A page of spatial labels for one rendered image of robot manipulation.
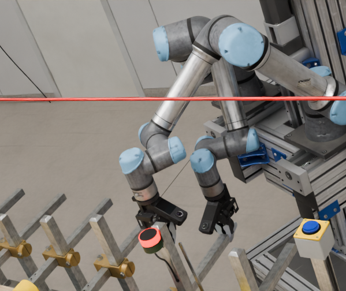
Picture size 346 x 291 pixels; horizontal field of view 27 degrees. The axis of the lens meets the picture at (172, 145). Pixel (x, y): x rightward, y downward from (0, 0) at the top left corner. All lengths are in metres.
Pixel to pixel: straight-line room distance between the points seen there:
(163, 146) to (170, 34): 0.45
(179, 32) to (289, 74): 0.43
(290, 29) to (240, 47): 0.57
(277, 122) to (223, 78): 0.51
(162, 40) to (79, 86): 3.76
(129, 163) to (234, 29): 0.49
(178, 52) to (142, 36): 3.03
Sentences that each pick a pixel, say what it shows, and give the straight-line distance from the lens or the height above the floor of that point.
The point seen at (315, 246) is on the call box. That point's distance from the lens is 1.79.
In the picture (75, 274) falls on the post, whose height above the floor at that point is 0.88.
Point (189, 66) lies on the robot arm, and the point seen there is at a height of 1.48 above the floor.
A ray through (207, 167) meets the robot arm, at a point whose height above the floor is 1.14.
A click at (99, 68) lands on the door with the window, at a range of 5.87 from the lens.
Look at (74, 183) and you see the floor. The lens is 4.98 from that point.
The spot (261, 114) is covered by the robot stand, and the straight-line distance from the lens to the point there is 2.87.
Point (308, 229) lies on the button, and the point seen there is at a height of 1.23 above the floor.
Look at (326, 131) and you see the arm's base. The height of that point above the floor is 1.07.
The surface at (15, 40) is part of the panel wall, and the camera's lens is 6.29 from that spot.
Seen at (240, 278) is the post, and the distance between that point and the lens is 2.05.
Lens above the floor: 2.34
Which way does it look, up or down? 28 degrees down
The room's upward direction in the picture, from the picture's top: 22 degrees counter-clockwise
